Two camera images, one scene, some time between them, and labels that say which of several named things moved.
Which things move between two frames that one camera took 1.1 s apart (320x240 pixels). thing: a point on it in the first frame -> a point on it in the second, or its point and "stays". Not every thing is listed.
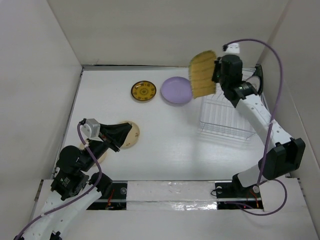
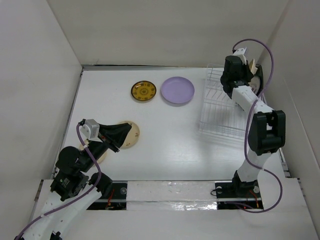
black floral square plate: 258,72 stays
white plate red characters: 255,81 stays
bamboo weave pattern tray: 201,73 -> 252,67
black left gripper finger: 114,129 stays
